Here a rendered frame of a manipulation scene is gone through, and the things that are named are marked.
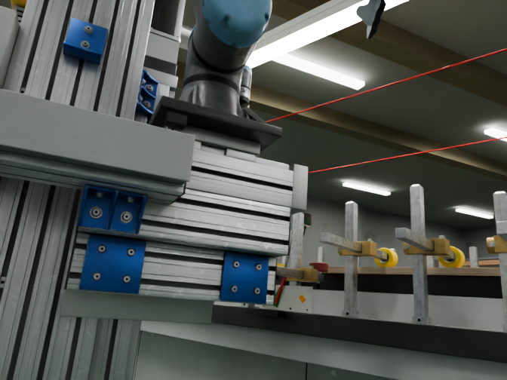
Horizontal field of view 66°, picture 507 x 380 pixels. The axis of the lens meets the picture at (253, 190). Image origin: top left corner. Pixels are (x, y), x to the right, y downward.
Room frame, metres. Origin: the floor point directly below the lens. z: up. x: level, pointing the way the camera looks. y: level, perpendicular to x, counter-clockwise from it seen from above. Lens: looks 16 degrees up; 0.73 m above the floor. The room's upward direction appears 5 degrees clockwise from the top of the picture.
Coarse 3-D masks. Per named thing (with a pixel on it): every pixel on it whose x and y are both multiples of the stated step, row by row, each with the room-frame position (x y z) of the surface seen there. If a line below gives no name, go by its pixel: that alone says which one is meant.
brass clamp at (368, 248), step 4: (364, 244) 1.41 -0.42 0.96; (368, 244) 1.40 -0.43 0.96; (372, 244) 1.41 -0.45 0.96; (340, 248) 1.47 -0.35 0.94; (364, 248) 1.41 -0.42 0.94; (368, 248) 1.40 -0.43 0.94; (372, 248) 1.41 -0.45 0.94; (340, 252) 1.48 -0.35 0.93; (344, 252) 1.47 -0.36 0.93; (348, 252) 1.46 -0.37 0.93; (352, 252) 1.45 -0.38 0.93; (360, 252) 1.43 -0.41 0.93; (364, 252) 1.41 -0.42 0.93; (368, 252) 1.40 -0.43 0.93; (372, 252) 1.41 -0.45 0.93
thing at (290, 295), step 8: (288, 288) 1.64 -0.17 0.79; (296, 288) 1.61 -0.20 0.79; (304, 288) 1.58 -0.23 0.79; (312, 288) 1.56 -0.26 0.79; (288, 296) 1.63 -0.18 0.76; (296, 296) 1.61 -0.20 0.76; (304, 296) 1.58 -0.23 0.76; (280, 304) 1.66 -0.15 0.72; (288, 304) 1.63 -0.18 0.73; (296, 304) 1.61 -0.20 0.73; (304, 304) 1.58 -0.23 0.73; (304, 312) 1.58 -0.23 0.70
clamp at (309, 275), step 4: (296, 268) 1.61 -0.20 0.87; (300, 268) 1.60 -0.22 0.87; (304, 268) 1.59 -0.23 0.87; (308, 268) 1.57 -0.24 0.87; (304, 272) 1.59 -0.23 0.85; (308, 272) 1.57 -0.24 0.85; (312, 272) 1.58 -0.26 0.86; (316, 272) 1.60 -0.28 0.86; (304, 276) 1.59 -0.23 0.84; (308, 276) 1.57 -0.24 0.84; (312, 276) 1.58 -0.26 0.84; (316, 276) 1.60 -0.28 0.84; (288, 280) 1.66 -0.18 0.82; (292, 280) 1.63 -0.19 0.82; (296, 280) 1.61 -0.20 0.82; (300, 280) 1.60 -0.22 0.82; (304, 280) 1.59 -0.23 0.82; (308, 280) 1.57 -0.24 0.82; (312, 280) 1.58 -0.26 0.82; (316, 280) 1.60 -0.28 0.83
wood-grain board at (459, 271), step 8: (328, 272) 1.75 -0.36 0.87; (336, 272) 1.73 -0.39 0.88; (344, 272) 1.70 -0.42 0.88; (360, 272) 1.65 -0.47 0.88; (368, 272) 1.63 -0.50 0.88; (376, 272) 1.60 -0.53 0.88; (384, 272) 1.58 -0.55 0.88; (392, 272) 1.56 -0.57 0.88; (400, 272) 1.54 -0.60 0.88; (408, 272) 1.52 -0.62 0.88; (432, 272) 1.46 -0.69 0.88; (440, 272) 1.44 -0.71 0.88; (448, 272) 1.42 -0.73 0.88; (456, 272) 1.41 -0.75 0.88; (464, 272) 1.39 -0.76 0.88; (472, 272) 1.37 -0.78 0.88; (480, 272) 1.36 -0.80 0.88; (488, 272) 1.34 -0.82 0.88; (496, 272) 1.32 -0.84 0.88
